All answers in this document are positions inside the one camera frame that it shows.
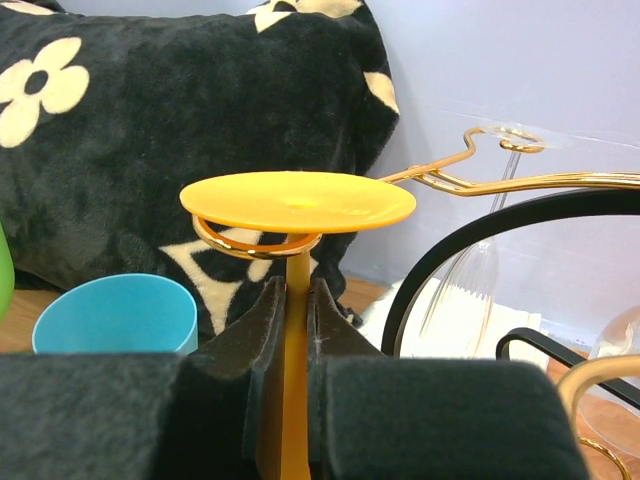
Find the black floral plush pillow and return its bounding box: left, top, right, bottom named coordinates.
left=1, top=1, right=399, bottom=338

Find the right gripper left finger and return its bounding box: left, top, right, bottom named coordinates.
left=1, top=278, right=285, bottom=479

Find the short clear wine glass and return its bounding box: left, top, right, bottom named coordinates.
left=579, top=306, right=639, bottom=458

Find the tall clear champagne flute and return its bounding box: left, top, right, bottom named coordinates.
left=420, top=120, right=571, bottom=343

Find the gold and black wine glass rack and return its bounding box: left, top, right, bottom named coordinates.
left=191, top=126, right=640, bottom=480

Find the folded cream cloth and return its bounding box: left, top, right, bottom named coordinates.
left=359, top=278, right=549, bottom=372

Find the yellow plastic goblet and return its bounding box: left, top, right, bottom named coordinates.
left=179, top=171, right=416, bottom=479

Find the blue plastic goblet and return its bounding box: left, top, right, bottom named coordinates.
left=32, top=273, right=198, bottom=355

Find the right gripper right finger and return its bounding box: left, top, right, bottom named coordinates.
left=307, top=280, right=589, bottom=479

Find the green plastic goblet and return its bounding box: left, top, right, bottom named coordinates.
left=0, top=229, right=15, bottom=320

